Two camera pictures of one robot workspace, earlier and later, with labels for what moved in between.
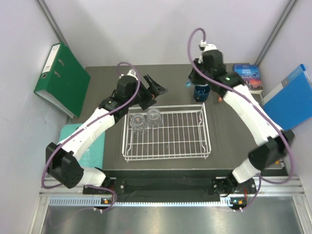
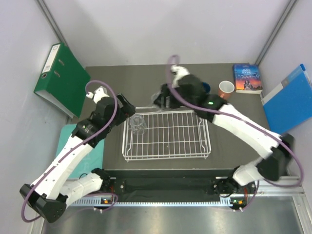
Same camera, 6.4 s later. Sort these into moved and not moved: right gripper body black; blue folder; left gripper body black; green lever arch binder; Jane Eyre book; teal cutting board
Moved: left gripper body black; right gripper body black
Not moved: teal cutting board; green lever arch binder; blue folder; Jane Eyre book
